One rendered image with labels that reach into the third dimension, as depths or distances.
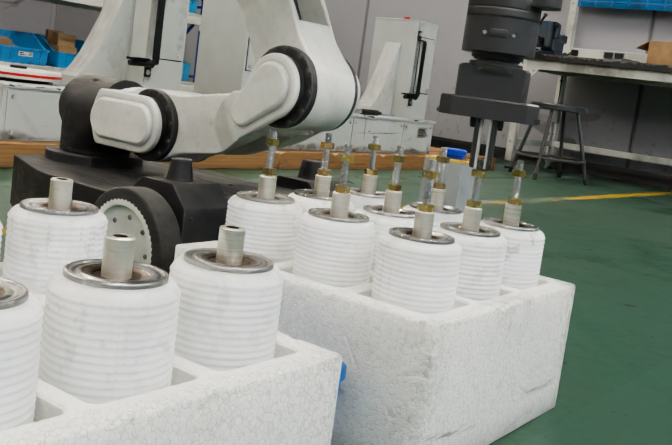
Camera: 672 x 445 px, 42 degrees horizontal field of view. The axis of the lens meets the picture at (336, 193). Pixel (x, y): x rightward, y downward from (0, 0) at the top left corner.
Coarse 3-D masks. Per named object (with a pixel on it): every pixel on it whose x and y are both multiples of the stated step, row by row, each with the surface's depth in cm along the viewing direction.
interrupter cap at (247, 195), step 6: (240, 192) 113; (246, 192) 114; (252, 192) 115; (246, 198) 110; (252, 198) 109; (258, 198) 110; (276, 198) 114; (282, 198) 114; (288, 198) 114; (282, 204) 110
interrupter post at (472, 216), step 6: (468, 210) 108; (474, 210) 107; (480, 210) 108; (468, 216) 108; (474, 216) 107; (480, 216) 108; (462, 222) 109; (468, 222) 108; (474, 222) 108; (462, 228) 108; (468, 228) 108; (474, 228) 108
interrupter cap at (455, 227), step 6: (444, 222) 110; (450, 222) 111; (456, 222) 112; (444, 228) 107; (450, 228) 106; (456, 228) 107; (480, 228) 111; (486, 228) 111; (468, 234) 105; (474, 234) 105; (480, 234) 105; (486, 234) 105; (492, 234) 106; (498, 234) 107
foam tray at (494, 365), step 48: (288, 288) 101; (336, 288) 100; (528, 288) 114; (336, 336) 97; (384, 336) 93; (432, 336) 90; (480, 336) 98; (528, 336) 110; (384, 384) 93; (432, 384) 91; (480, 384) 101; (528, 384) 113; (336, 432) 97; (384, 432) 94; (432, 432) 93; (480, 432) 103
